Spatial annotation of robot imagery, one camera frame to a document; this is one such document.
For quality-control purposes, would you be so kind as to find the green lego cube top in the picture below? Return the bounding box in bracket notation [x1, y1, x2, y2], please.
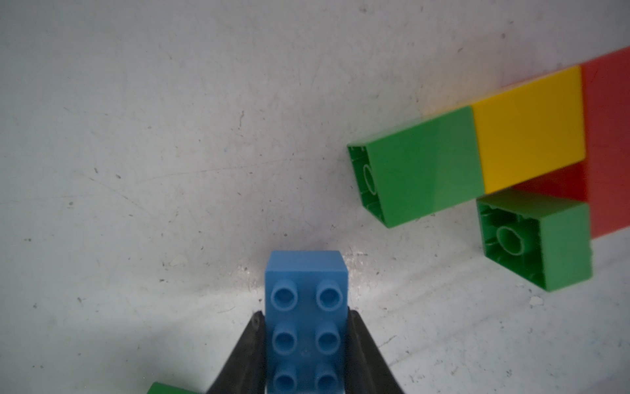
[347, 106, 485, 228]

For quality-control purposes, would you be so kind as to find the green lego cube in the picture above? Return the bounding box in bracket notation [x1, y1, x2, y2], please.
[476, 189, 593, 292]
[347, 106, 485, 228]
[147, 382, 197, 394]

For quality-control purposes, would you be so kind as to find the blue long lego brick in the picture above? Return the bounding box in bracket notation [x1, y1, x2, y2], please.
[265, 251, 349, 393]

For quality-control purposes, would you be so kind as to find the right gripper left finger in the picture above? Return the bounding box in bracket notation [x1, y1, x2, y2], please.
[207, 310, 267, 394]

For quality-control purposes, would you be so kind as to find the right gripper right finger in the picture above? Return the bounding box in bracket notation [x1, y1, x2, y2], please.
[344, 309, 405, 394]

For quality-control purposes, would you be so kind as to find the yellow lego cube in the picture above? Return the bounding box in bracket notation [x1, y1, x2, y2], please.
[472, 66, 586, 194]

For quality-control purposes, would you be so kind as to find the red long lego brick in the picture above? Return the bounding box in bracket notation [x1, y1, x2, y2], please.
[515, 47, 629, 238]

